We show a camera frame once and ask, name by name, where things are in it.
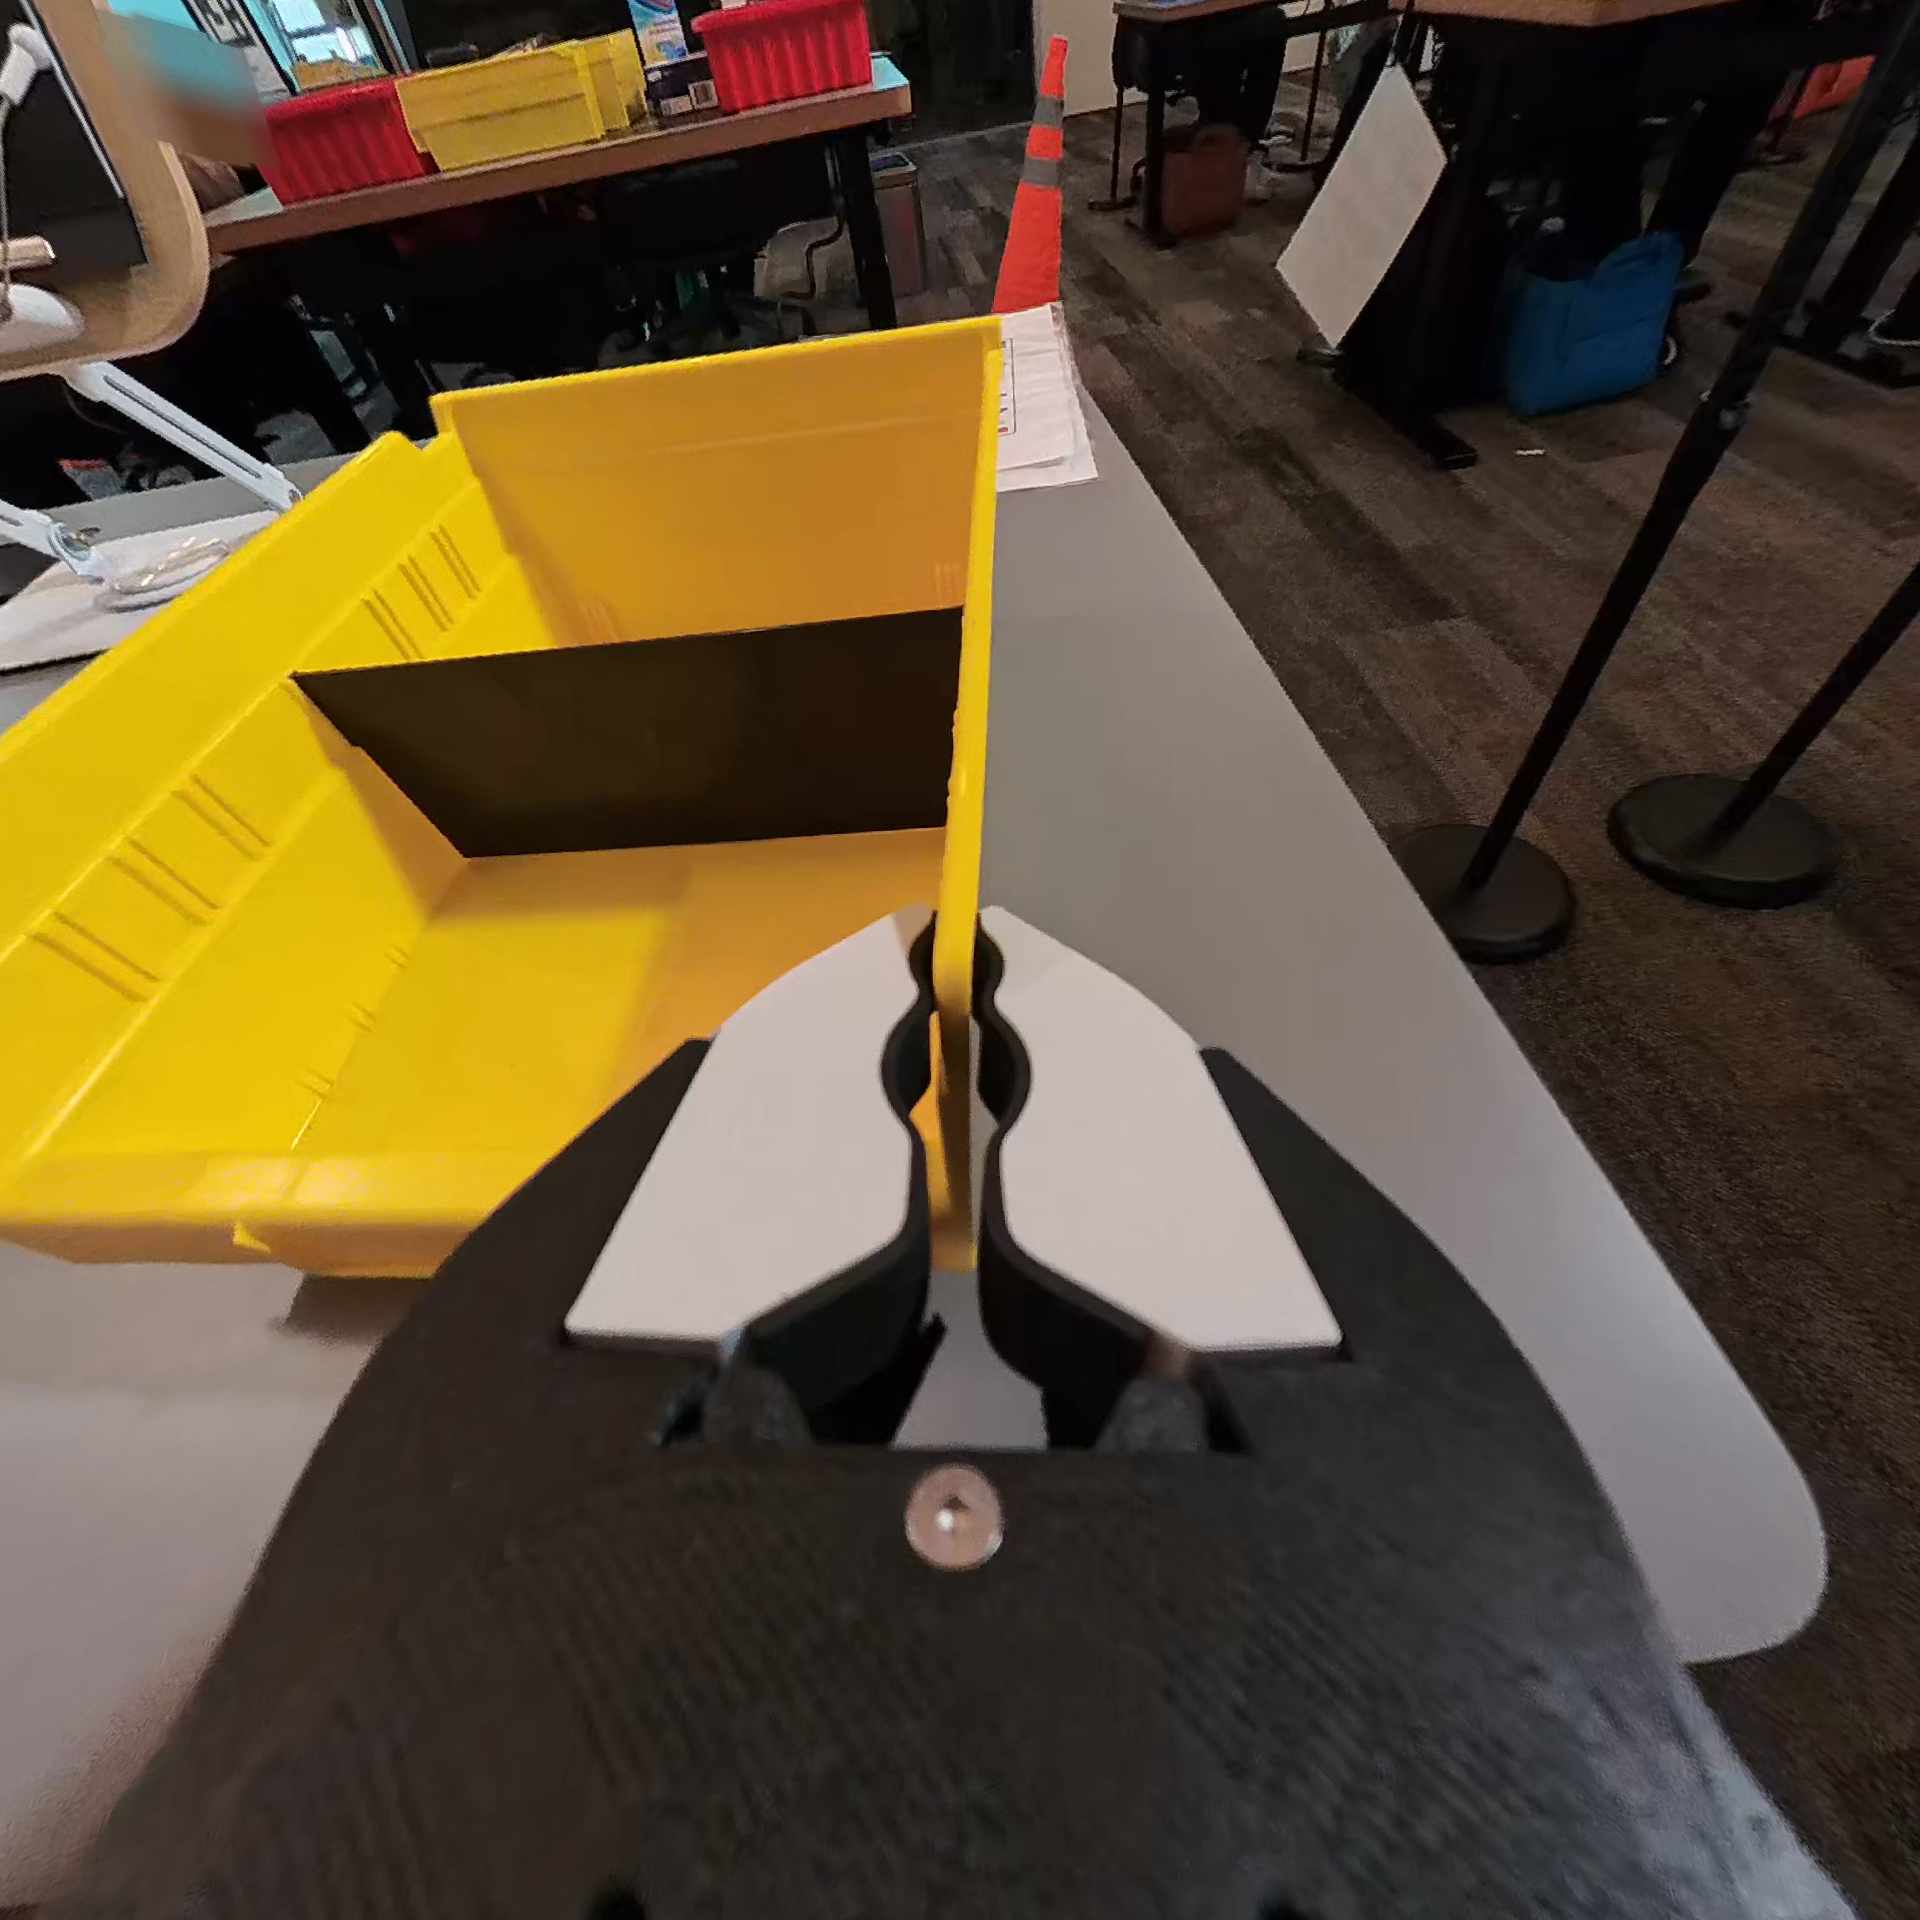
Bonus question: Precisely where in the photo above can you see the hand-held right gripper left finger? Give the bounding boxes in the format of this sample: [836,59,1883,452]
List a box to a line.
[566,908,943,1442]

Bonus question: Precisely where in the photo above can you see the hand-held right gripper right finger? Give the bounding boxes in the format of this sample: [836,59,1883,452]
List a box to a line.
[975,908,1345,1447]

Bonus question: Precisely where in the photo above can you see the large yellow plastic bin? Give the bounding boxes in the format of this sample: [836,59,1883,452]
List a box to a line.
[0,313,1005,1282]

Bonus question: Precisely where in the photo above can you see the black bin divider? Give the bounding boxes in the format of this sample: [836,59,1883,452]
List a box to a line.
[294,607,965,860]

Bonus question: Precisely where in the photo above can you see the printed paper sheet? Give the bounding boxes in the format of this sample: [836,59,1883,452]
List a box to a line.
[997,306,1102,493]

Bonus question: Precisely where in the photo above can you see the black stand poles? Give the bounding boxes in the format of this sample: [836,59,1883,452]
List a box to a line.
[1386,0,1920,965]

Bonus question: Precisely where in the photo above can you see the white metal stand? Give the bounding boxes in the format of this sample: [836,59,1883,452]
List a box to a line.
[0,31,306,674]

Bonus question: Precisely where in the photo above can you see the blue bag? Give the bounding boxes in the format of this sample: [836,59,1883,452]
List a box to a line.
[1500,231,1690,420]

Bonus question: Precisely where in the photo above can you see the orange traffic cone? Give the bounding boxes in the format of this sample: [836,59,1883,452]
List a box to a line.
[990,34,1071,318]

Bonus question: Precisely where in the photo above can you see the brown bag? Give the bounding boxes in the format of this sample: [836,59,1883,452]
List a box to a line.
[1162,124,1251,243]

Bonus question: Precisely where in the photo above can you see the white flat panel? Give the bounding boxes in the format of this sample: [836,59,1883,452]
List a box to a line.
[1276,59,1453,350]

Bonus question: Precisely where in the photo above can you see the long work table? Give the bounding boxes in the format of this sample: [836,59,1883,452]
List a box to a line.
[204,59,913,335]

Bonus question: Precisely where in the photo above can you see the small yellow bin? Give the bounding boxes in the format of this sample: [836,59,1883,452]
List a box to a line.
[393,31,650,171]

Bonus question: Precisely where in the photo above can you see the small red bin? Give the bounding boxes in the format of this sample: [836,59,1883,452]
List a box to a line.
[262,78,438,206]
[693,0,876,115]

